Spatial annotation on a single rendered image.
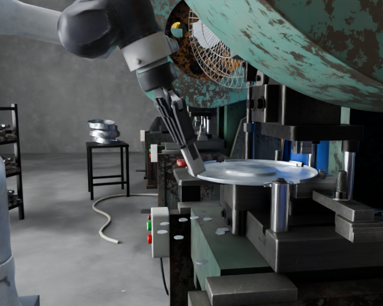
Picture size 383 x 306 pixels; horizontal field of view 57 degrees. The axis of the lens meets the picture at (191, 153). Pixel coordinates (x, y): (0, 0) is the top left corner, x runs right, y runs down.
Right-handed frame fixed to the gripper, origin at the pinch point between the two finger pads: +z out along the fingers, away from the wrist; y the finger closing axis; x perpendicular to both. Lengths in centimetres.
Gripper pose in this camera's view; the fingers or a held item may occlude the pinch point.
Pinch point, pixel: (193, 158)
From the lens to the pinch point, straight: 74.3
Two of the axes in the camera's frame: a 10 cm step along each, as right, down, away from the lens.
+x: 8.5, -4.5, 2.8
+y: 3.8, 1.2, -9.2
